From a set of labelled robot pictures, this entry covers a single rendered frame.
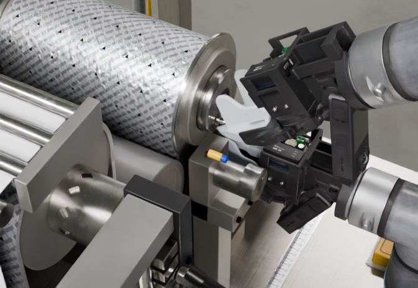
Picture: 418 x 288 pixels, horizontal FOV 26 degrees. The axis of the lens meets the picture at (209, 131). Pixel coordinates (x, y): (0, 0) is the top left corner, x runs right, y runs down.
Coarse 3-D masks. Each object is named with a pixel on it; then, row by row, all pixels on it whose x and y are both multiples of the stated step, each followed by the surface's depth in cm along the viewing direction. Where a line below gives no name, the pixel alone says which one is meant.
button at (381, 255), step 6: (384, 240) 129; (378, 246) 128; (384, 246) 128; (390, 246) 128; (378, 252) 127; (384, 252) 127; (390, 252) 127; (378, 258) 128; (384, 258) 127; (384, 264) 128
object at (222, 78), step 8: (216, 72) 100; (224, 72) 100; (232, 72) 101; (208, 80) 99; (216, 80) 99; (224, 80) 100; (232, 80) 102; (208, 88) 99; (216, 88) 98; (224, 88) 100; (232, 88) 103; (200, 96) 99; (208, 96) 98; (216, 96) 99; (232, 96) 104; (200, 104) 99; (208, 104) 98; (200, 112) 99; (208, 112) 99; (216, 112) 102; (200, 120) 100; (208, 120) 100; (200, 128) 101; (208, 128) 101
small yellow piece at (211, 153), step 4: (208, 152) 98; (212, 152) 98; (216, 152) 98; (204, 156) 102; (208, 156) 99; (212, 156) 98; (216, 156) 98; (220, 156) 98; (224, 156) 98; (220, 160) 98; (224, 160) 98
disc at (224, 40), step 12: (216, 36) 99; (228, 36) 102; (204, 48) 97; (216, 48) 100; (228, 48) 103; (204, 60) 98; (192, 72) 96; (180, 96) 95; (180, 108) 96; (180, 120) 98; (180, 132) 99; (180, 144) 100
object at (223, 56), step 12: (12, 0) 105; (0, 24) 105; (216, 60) 99; (228, 60) 102; (204, 72) 97; (192, 84) 97; (204, 84) 98; (192, 96) 97; (192, 108) 97; (192, 120) 99; (192, 132) 100; (204, 132) 104; (192, 144) 102
